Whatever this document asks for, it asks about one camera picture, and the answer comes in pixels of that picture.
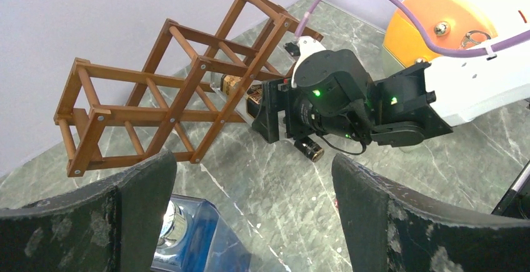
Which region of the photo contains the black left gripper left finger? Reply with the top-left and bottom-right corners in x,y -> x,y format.
1,151 -> 177,271

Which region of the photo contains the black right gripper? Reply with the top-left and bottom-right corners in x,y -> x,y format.
251,78 -> 303,144

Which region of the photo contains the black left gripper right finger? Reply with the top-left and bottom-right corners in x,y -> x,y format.
331,154 -> 529,271

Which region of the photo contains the clear whisky bottle black label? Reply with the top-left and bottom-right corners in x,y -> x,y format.
210,73 -> 326,163

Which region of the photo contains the blue square glass bottle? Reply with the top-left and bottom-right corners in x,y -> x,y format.
151,194 -> 252,272

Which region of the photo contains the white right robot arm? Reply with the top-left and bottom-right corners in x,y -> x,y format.
246,36 -> 529,147

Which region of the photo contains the brown wooden wine rack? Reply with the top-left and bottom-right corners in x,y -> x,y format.
54,0 -> 323,178

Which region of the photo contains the white cone lampshade orange inside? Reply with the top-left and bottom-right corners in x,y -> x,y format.
381,0 -> 530,81

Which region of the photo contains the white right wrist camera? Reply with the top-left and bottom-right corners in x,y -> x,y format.
284,36 -> 326,89

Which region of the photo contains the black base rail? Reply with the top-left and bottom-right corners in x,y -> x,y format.
491,161 -> 529,219

